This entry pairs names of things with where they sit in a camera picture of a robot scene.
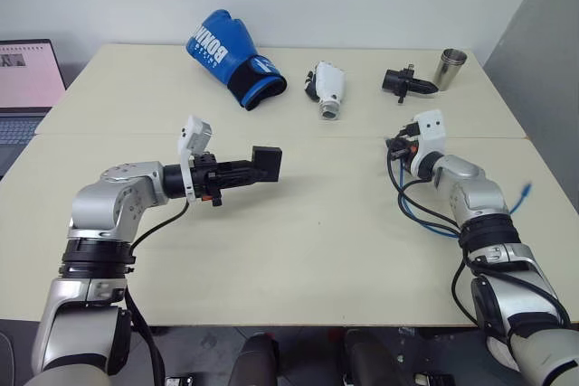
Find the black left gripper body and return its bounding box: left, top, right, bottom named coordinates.
left=189, top=154, right=226, bottom=208

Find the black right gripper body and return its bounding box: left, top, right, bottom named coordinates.
left=390, top=131, right=425, bottom=175

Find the small black box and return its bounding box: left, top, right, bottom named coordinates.
left=251, top=145, right=283, bottom=183

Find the blue Ethernet cable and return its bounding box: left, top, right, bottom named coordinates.
left=386, top=146, right=534, bottom=240

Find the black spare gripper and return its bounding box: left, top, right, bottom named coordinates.
left=381, top=63, right=440, bottom=105

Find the stainless steel cup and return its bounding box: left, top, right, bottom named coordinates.
left=433, top=47, right=470, bottom=89

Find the blue boxing glove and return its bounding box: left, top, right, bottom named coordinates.
left=185, top=8, right=289, bottom=112

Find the grey laptop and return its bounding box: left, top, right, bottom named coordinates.
left=0, top=38, right=68, bottom=180

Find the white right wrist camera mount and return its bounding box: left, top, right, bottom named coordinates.
left=409, top=109, right=450, bottom=170

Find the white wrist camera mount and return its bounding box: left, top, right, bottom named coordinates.
left=176, top=114, right=214, bottom=202
left=409, top=109, right=450, bottom=170

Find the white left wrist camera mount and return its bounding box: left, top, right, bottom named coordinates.
left=176, top=114, right=214, bottom=202

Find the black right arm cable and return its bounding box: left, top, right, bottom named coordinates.
left=384, top=150, right=481, bottom=329

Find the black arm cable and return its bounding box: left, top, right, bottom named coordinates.
left=123, top=198, right=166, bottom=386
left=384, top=150, right=481, bottom=329

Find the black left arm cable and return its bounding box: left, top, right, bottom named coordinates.
left=123, top=198, right=166, bottom=386

